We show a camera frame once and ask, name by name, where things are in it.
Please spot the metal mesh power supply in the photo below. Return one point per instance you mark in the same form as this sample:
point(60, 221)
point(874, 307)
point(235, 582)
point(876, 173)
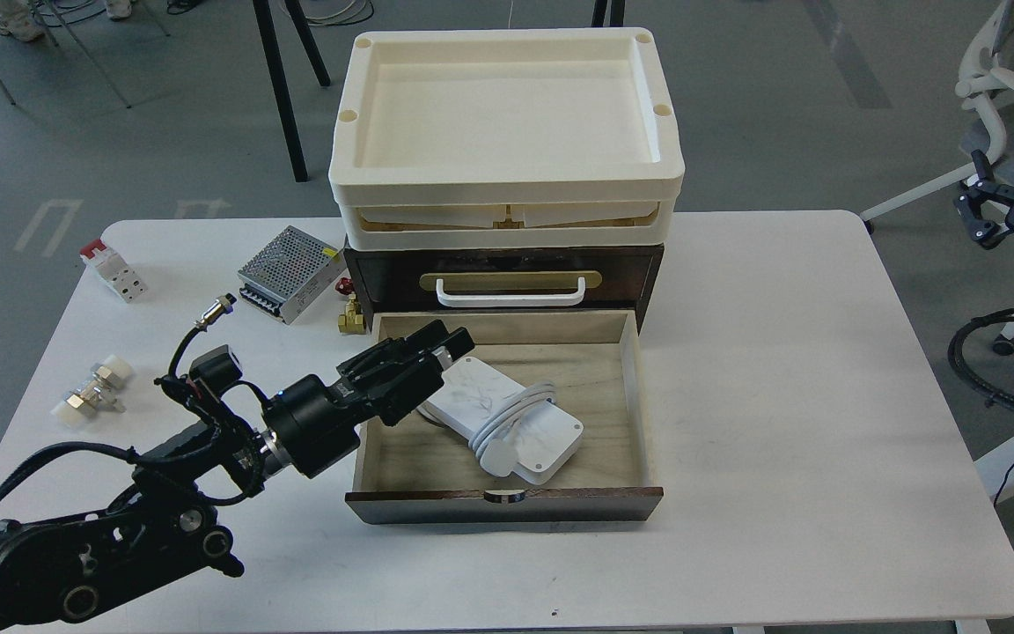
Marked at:
point(289, 273)

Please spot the black tripod leg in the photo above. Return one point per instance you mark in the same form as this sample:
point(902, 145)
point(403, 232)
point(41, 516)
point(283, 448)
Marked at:
point(278, 79)

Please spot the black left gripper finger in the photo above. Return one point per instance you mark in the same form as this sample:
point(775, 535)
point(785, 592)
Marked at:
point(387, 358)
point(429, 352)

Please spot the brass valve red handle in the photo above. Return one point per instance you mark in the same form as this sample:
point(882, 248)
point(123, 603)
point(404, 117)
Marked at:
point(351, 321)

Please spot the cream plastic tray stack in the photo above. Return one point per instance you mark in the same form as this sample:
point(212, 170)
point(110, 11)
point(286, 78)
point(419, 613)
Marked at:
point(506, 139)

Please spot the metal fitting white caps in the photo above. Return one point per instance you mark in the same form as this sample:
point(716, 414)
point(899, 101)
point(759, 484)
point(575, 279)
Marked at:
point(100, 391)

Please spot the white charger with cable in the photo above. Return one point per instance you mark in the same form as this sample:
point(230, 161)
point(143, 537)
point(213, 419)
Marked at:
point(510, 429)

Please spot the open wooden drawer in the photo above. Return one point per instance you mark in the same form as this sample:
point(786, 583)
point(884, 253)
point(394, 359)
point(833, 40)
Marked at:
point(422, 472)

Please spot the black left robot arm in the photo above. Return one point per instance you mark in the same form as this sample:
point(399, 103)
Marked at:
point(165, 525)

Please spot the white drawer handle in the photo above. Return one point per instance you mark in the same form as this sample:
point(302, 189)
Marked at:
point(465, 301)

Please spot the white red circuit breaker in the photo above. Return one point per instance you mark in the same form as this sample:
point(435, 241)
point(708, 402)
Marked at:
point(111, 267)

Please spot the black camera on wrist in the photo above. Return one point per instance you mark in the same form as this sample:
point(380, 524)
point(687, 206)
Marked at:
point(216, 371)

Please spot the metal cylindrical sensor plug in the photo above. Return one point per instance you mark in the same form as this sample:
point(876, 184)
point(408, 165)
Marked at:
point(221, 305)

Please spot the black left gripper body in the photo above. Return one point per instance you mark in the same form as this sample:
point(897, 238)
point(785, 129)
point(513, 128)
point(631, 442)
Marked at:
point(314, 425)

